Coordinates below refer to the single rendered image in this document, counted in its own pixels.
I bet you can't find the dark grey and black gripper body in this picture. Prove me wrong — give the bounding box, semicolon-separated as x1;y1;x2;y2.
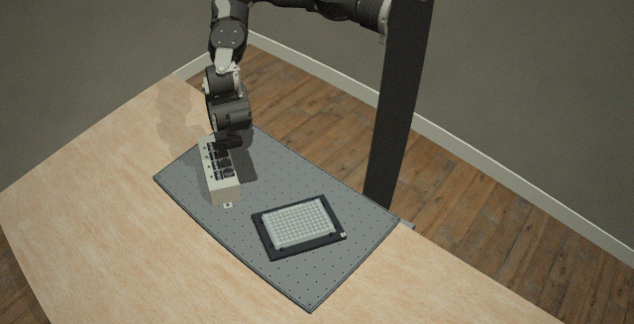
205;65;253;131

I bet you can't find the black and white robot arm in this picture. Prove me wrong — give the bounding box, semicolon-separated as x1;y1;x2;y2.
201;0;391;97

